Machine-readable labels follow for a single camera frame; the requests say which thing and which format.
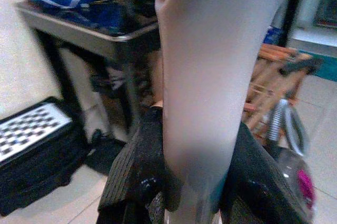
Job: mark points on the black metal table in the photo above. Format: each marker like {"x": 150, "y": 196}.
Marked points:
{"x": 100, "y": 37}

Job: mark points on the black crate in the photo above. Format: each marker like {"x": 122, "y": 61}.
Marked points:
{"x": 37, "y": 166}

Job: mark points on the black and white checkerboard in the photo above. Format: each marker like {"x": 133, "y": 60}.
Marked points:
{"x": 29, "y": 129}

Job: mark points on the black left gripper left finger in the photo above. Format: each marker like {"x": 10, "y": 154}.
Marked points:
{"x": 137, "y": 166}

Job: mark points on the grey and magenta vacuum cleaner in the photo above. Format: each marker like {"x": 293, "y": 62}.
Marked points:
{"x": 295, "y": 155}

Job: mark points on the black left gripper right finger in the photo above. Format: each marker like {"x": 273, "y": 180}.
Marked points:
{"x": 258, "y": 182}

